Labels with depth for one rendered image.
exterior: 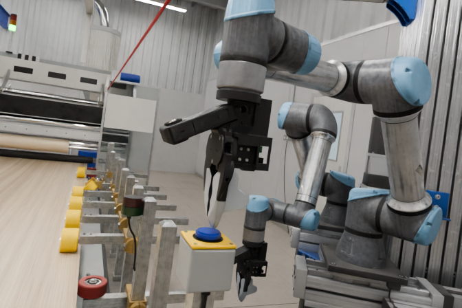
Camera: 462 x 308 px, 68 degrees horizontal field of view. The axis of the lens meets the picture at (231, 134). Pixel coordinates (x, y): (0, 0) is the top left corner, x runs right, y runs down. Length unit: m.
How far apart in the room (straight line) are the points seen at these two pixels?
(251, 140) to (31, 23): 9.93
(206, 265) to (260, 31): 0.35
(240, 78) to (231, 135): 0.08
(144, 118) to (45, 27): 7.04
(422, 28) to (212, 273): 1.14
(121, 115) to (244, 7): 3.06
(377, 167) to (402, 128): 0.48
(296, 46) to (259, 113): 0.13
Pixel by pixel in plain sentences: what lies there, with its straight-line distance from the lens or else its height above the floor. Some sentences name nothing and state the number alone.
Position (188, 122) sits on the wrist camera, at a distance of 0.49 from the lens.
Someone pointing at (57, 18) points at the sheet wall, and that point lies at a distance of 10.34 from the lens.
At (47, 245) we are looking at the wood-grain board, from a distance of 1.44.
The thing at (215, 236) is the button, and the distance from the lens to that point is 0.54.
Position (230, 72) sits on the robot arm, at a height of 1.47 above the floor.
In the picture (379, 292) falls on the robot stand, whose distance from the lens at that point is 1.21.
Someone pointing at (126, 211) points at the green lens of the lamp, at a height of 1.13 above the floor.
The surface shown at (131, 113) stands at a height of 1.44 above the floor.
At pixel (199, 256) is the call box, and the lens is 0.52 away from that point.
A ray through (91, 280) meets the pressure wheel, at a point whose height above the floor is 0.91.
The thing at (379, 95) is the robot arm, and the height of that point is 1.52.
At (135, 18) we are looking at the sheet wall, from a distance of 10.35.
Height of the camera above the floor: 1.39
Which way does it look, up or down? level
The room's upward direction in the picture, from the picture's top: 8 degrees clockwise
